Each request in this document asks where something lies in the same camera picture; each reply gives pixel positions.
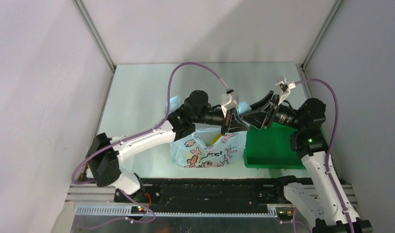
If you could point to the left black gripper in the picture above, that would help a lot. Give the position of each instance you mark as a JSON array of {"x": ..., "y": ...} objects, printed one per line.
[{"x": 235, "y": 125}]

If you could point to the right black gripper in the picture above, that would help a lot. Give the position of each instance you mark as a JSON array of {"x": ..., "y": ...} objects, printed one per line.
[{"x": 260, "y": 113}]

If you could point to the light blue plastic bag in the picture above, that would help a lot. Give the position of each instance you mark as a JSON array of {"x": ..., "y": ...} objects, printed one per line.
[{"x": 196, "y": 150}]

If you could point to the yellow fake pear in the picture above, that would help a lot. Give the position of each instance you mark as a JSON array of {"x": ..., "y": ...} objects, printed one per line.
[{"x": 216, "y": 138}]

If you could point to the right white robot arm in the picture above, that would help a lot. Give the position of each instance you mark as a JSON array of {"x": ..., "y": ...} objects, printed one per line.
[{"x": 332, "y": 211}]

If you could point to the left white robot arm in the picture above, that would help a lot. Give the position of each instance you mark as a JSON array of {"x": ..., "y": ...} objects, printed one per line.
[{"x": 106, "y": 154}]

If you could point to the green plastic tray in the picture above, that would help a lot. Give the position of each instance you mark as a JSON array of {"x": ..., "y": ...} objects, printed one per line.
[{"x": 271, "y": 148}]

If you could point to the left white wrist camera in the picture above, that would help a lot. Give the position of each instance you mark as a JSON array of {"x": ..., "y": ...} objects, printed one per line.
[{"x": 229, "y": 100}]

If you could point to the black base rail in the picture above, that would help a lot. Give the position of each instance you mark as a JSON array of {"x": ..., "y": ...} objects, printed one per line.
[{"x": 216, "y": 196}]

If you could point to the right aluminium frame post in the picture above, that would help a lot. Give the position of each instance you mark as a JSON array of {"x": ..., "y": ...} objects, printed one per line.
[{"x": 321, "y": 33}]

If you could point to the aluminium frame post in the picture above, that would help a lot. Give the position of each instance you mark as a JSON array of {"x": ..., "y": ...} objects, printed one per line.
[
  {"x": 93, "y": 31},
  {"x": 321, "y": 33}
]

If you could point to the left aluminium frame post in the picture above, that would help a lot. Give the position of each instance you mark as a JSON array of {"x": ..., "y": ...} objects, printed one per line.
[{"x": 93, "y": 31}]

